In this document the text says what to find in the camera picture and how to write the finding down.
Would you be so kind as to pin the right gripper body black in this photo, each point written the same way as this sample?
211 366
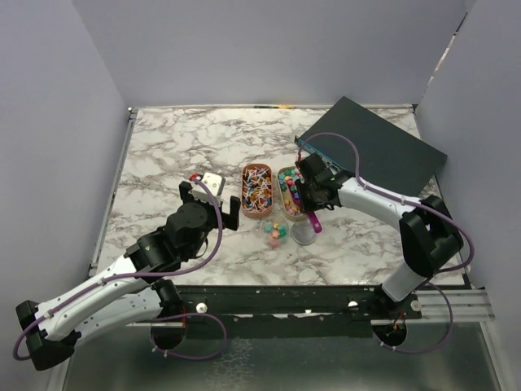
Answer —
309 199

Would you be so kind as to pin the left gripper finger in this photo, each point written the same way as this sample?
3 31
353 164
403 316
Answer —
231 219
185 189

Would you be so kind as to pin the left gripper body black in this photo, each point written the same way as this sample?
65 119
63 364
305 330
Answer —
209 207

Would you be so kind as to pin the beige star candy tray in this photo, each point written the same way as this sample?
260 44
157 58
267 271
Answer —
289 195

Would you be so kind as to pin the purple plastic scoop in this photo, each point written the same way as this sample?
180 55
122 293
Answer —
312 217

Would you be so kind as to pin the clear round jar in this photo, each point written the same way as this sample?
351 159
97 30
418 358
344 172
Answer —
275 232

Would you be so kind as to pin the orange lollipop tray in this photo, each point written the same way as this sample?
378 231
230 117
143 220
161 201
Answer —
257 190

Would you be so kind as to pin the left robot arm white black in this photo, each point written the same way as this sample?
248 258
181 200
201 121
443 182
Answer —
136 287

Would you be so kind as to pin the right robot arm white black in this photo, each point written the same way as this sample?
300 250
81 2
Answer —
429 238

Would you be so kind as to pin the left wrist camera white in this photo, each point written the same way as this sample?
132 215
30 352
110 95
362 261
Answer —
213 184

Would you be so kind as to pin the dark teal network switch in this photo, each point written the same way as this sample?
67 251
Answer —
389 157

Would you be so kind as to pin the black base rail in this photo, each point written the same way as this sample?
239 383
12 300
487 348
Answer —
285 303

